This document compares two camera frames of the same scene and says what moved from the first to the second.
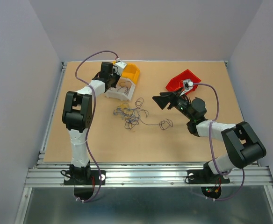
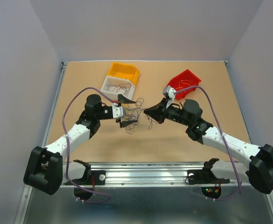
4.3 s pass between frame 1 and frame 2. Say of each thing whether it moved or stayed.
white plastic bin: stayed
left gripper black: moved
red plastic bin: stayed
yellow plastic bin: stayed
